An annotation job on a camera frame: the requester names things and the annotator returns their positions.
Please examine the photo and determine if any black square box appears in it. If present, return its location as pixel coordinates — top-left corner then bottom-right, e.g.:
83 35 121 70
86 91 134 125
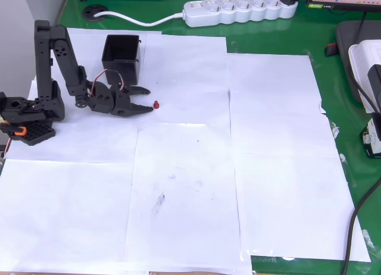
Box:
101 34 142 87

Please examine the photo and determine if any white paper sheet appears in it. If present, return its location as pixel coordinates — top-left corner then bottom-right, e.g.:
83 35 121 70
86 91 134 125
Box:
4 27 163 164
229 89 340 157
225 53 327 114
233 152 372 263
0 158 138 273
137 33 232 136
124 122 253 275

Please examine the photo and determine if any orange black table clamp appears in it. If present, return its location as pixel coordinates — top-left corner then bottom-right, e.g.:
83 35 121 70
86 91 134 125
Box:
0 121 28 138

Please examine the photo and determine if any white power strip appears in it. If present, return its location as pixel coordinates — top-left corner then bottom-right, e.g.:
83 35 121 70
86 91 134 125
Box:
182 0 298 28

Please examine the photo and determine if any small red black clip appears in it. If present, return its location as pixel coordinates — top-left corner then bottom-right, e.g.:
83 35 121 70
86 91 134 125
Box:
324 42 339 57

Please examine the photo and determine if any dark grey pad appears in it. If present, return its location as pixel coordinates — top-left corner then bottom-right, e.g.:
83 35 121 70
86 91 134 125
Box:
335 20 381 105

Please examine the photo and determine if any white plastic stand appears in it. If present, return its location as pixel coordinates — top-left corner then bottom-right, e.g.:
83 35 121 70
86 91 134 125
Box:
348 39 381 114

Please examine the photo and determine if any red white servo cable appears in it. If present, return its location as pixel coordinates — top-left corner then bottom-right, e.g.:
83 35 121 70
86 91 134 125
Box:
90 68 127 97

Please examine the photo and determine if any white power cable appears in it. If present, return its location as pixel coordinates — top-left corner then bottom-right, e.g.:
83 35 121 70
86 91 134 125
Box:
93 10 185 27

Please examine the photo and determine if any black round cable grommet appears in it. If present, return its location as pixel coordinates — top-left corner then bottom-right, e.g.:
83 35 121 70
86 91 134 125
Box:
83 5 110 21

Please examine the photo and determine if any black device cable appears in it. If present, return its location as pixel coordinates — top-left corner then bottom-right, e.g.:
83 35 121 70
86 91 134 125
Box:
355 74 381 115

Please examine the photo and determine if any thin black monitor cable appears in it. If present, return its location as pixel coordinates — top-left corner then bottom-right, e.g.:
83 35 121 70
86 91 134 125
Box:
360 11 368 41

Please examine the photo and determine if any thick black cable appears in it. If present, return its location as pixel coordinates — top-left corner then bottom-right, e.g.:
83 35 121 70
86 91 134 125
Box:
342 179 381 275

